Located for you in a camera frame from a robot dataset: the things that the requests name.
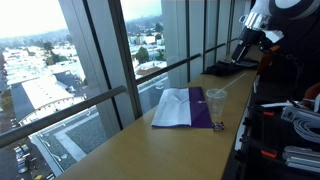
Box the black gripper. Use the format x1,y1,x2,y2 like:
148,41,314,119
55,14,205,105
231,28,261,63

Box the clear plastic straw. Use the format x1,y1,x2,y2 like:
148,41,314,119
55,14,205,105
213,72,248,98

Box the clear plastic cup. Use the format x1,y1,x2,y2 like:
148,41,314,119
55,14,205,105
205,87,229,117

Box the flat dark tablet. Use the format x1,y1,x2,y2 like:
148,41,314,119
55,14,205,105
228,59,258,69

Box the black cloth bag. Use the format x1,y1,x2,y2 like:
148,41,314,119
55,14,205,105
202,57,260,77

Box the orange chair back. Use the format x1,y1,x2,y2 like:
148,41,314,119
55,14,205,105
257,45,283,76

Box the white plastic strip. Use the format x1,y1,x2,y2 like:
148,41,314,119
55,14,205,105
260,100,294,109

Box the purple folder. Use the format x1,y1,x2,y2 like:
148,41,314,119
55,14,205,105
151,86,214,129

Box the small metal binder clip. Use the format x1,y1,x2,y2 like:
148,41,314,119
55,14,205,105
212,121,226,132

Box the white power strip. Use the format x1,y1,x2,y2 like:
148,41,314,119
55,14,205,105
280,105,320,124

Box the orange round object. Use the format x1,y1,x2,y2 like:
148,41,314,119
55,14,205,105
303,82,320,108

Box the black equipment cart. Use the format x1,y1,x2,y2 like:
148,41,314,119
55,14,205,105
233,76,320,180

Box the white paper sheet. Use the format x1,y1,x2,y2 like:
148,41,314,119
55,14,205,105
151,87,193,127

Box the silver metal bars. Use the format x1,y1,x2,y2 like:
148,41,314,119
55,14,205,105
282,145,320,174

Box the grey metal handrail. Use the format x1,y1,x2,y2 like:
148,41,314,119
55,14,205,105
0,37,240,149

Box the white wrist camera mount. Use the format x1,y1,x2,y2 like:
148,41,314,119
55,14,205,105
263,29,285,44

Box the white coiled cable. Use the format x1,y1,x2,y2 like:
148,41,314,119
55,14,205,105
293,118,320,144

